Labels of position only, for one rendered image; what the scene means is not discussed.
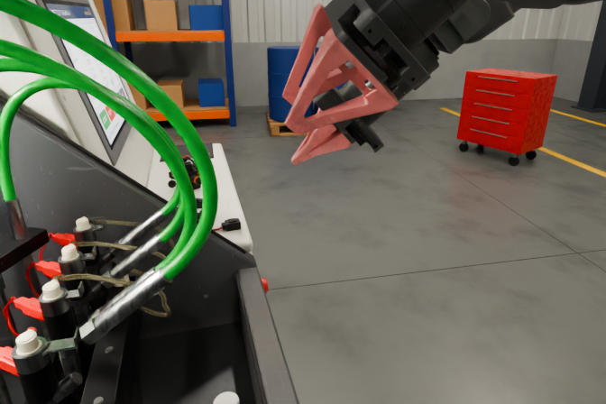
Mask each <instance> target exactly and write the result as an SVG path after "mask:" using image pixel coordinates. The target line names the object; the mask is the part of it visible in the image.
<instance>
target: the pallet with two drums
mask: <svg viewBox="0 0 606 404"><path fill-rule="evenodd" d="M299 49H300V46H273V47H268V48H267V60H268V71H267V74H268V89H269V93H268V97H269V111H266V120H267V124H268V126H269V130H271V136H291V135H307V134H308V133H303V134H295V133H294V132H286V133H280V129H289V128H288V127H287V126H286V125H285V121H286V119H287V116H288V114H289V111H290V109H291V107H292V104H291V103H289V102H288V101H287V100H286V99H285V98H284V97H283V96H282V93H283V91H284V88H285V86H286V84H287V81H288V79H289V75H290V72H291V71H292V68H293V65H294V63H295V60H296V58H297V56H298V51H299ZM313 60H314V52H313V55H312V57H311V59H310V62H309V63H308V66H307V69H306V71H305V73H304V76H303V78H302V79H301V82H300V84H299V87H301V86H302V84H303V82H304V79H305V77H306V75H307V73H308V71H309V69H310V67H311V64H312V62H313ZM313 103H314V109H313ZM318 108H319V107H318V106H317V105H316V103H315V102H314V101H313V100H312V102H311V104H310V106H309V108H308V110H307V111H306V113H305V115H304V116H305V117H309V116H311V115H315V114H316V113H317V110H318Z"/></svg>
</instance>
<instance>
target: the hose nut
mask: <svg viewBox="0 0 606 404"><path fill-rule="evenodd" d="M95 318H96V317H94V318H92V319H91V320H89V321H88V322H87V323H85V324H84V325H83V326H82V327H81V328H80V329H79V332H80V335H81V339H82V340H84V341H85V342H87V343H88V344H90V345H92V344H93V343H95V342H96V341H98V340H99V339H100V338H102V337H103V336H104V335H106V334H107V333H108V332H109V331H108V332H107V333H103V332H100V331H99V330H98V329H97V328H96V326H95Z"/></svg>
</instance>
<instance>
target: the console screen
mask: <svg viewBox="0 0 606 404"><path fill-rule="evenodd" d="M35 2H36V4H37V5H39V6H41V7H43V8H45V9H47V10H50V11H52V12H54V13H55V14H57V15H59V16H61V17H63V18H65V19H66V20H68V21H70V22H72V23H74V24H75V25H77V26H79V27H81V28H82V29H84V30H85V31H87V32H89V33H91V34H92V35H94V36H96V37H97V38H98V39H100V40H101V41H103V42H104V43H106V40H105V38H104V35H103V33H102V32H101V29H100V27H99V24H98V22H97V20H96V17H95V15H94V12H93V10H92V7H91V5H90V3H89V1H88V0H35ZM51 36H52V38H53V40H54V42H55V44H56V46H57V48H58V50H59V52H60V56H61V57H62V59H63V61H64V63H65V64H67V65H69V66H71V67H72V68H74V69H76V70H78V71H80V72H82V73H84V74H85V75H87V76H89V77H90V78H92V79H94V80H95V81H96V82H98V83H100V84H102V85H104V86H105V87H108V88H110V89H111V90H113V91H114V92H115V93H117V94H119V95H121V96H123V97H125V98H126V99H128V100H130V98H129V96H128V94H127V91H126V89H125V87H124V83H123V81H122V79H121V77H120V76H119V75H118V74H116V73H115V72H114V71H113V70H111V69H110V68H109V67H107V66H106V65H104V64H103V63H101V62H100V61H98V60H96V59H95V58H94V57H92V56H90V55H89V54H87V53H85V52H84V51H82V50H81V49H79V48H77V47H76V46H74V45H72V44H71V43H69V42H67V41H64V40H62V39H61V38H60V37H58V36H56V35H54V34H52V33H51ZM78 93H79V95H80V97H81V100H82V102H83V104H84V106H85V108H86V109H87V112H88V115H89V117H90V119H91V121H92V123H93V125H94V126H95V128H96V132H97V134H98V136H99V138H100V140H101V142H102V144H103V146H104V148H105V150H106V153H107V155H108V157H109V160H110V161H111V163H112V165H113V166H115V165H116V163H117V161H118V158H119V156H120V154H121V151H122V149H123V147H124V144H125V142H126V139H127V137H128V135H129V132H130V131H131V129H132V126H131V125H130V124H129V123H128V122H126V121H125V120H124V119H123V118H122V117H121V116H120V115H118V114H117V113H116V112H115V111H113V110H112V109H111V108H109V107H108V106H106V105H105V104H103V103H102V102H100V101H99V100H97V99H96V98H94V97H93V96H91V95H90V94H88V93H87V92H84V91H80V90H78ZM130 101H131V100H130Z"/></svg>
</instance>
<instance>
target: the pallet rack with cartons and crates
mask: <svg viewBox="0 0 606 404"><path fill-rule="evenodd" d="M143 1H144V9H145V15H146V23H147V29H135V23H134V16H133V4H132V0H94V3H95V7H96V10H97V12H98V15H99V17H100V19H101V22H102V24H103V26H104V28H105V30H106V34H107V37H108V39H109V41H110V43H111V45H112V48H113V49H114V50H116V51H118V52H119V48H118V41H123V42H124V49H125V56H126V58H127V59H128V60H129V61H131V62H132V63H133V52H132V45H131V41H224V42H225V69H226V83H227V96H228V98H225V91H224V82H223V80H222V78H198V79H197V82H198V94H199V99H186V97H185V88H184V80H183V79H182V80H159V81H158V83H157V85H159V86H160V87H161V88H162V89H163V90H164V91H165V93H166V94H167V95H168V96H169V97H170V98H171V99H172V100H173V101H174V102H175V103H176V104H177V106H178V107H179V108H180V109H181V111H182V112H183V113H184V114H185V116H186V117H187V118H188V119H189V120H196V119H216V118H230V125H231V127H235V126H236V113H235V99H234V69H233V53H232V39H231V24H230V8H229V0H221V1H222V5H189V6H188V11H189V21H190V29H180V28H179V18H178V9H177V2H176V1H174V0H143ZM126 82H127V81H126ZM127 85H128V87H129V88H130V91H131V93H132V96H133V100H134V102H135V104H136V105H137V106H139V107H140V108H141V109H142V110H143V111H144V112H146V113H147V114H148V115H149V116H151V117H152V118H153V119H154V120H155V121H168V120H167V119H166V118H165V116H164V115H163V114H162V113H161V112H160V111H159V110H158V109H157V108H156V107H155V106H154V105H153V104H152V103H151V102H150V101H149V100H148V99H147V98H146V97H145V96H144V95H143V94H141V93H140V92H139V91H138V90H137V89H136V88H135V87H133V86H132V85H131V84H130V83H128V82H127Z"/></svg>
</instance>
